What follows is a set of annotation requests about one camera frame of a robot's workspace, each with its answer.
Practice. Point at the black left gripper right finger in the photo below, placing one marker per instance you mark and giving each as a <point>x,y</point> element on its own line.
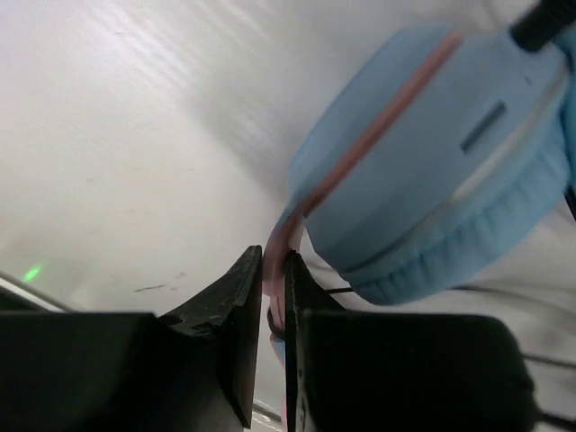
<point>348,370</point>

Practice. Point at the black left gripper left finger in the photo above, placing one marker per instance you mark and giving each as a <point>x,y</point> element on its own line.
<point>191,369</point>

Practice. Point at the blue pink cat headphones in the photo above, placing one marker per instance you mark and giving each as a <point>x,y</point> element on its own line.
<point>439,157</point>

